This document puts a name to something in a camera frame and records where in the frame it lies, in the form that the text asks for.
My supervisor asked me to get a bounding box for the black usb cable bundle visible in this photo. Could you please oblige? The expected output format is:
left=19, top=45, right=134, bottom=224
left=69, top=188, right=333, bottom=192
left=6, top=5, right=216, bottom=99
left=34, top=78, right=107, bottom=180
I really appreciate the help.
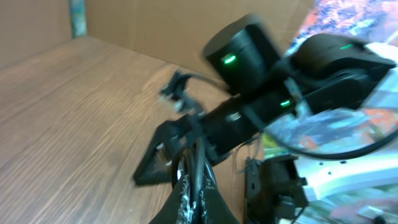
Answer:
left=169, top=136, right=218, bottom=218

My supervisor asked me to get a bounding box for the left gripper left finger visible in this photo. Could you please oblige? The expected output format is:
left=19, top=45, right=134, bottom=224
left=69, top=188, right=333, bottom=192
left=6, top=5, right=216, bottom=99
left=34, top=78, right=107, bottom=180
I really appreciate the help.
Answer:
left=149, top=175, right=192, bottom=224

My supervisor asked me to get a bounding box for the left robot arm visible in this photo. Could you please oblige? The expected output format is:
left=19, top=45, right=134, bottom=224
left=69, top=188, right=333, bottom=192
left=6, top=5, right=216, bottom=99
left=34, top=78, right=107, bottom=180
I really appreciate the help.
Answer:
left=151, top=133, right=397, bottom=223

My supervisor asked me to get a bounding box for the right camera cable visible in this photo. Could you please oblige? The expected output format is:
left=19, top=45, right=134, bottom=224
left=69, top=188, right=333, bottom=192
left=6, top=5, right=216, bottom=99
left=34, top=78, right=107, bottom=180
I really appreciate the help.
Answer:
left=183, top=73, right=398, bottom=161

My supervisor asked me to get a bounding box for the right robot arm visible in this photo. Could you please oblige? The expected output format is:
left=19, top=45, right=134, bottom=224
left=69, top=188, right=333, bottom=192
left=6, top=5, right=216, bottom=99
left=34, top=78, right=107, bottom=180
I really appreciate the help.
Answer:
left=132, top=14, right=397, bottom=185

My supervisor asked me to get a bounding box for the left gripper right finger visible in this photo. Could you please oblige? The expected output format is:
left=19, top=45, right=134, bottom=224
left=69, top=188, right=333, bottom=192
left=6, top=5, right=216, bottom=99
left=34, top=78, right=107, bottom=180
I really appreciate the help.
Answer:
left=200, top=175, right=239, bottom=224

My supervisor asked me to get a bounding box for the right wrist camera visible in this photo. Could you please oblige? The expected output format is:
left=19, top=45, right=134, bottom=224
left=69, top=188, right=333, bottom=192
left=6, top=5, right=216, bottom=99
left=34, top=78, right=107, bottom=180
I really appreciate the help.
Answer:
left=159, top=70, right=199, bottom=113

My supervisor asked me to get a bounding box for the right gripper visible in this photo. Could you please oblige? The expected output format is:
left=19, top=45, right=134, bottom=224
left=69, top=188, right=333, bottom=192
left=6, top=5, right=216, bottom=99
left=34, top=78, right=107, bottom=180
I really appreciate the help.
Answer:
left=132, top=96, right=267, bottom=186

